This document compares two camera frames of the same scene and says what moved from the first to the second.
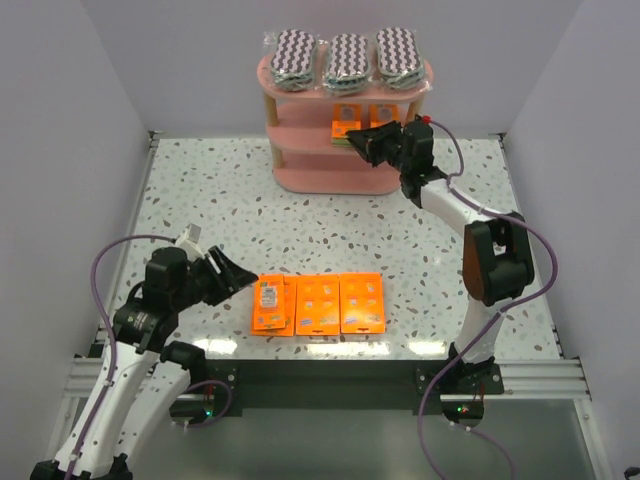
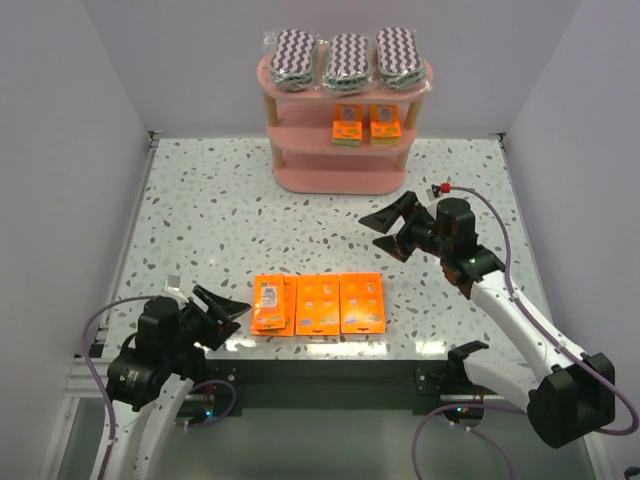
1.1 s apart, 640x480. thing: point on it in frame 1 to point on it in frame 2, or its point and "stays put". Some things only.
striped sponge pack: x=348 y=65 stays put
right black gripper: x=378 y=145 to x=411 y=229
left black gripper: x=216 y=276 to x=201 y=316
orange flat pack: x=362 y=308 stays put
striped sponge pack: x=293 y=58 stays put
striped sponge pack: x=399 y=60 stays put
